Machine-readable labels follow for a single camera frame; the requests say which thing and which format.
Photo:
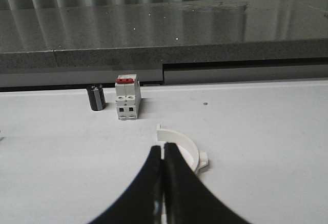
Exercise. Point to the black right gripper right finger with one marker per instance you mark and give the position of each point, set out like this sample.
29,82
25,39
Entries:
187,199

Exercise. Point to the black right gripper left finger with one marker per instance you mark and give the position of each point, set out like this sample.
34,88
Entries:
141,202

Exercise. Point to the white half-ring pipe clamp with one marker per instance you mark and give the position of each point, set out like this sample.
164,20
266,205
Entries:
195,158

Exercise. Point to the black cylindrical capacitor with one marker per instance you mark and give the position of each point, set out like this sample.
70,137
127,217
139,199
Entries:
96,97

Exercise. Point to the grey stone countertop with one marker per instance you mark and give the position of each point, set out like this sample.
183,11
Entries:
162,33

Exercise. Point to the white circuit breaker red switch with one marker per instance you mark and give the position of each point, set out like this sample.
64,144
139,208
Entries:
128,96

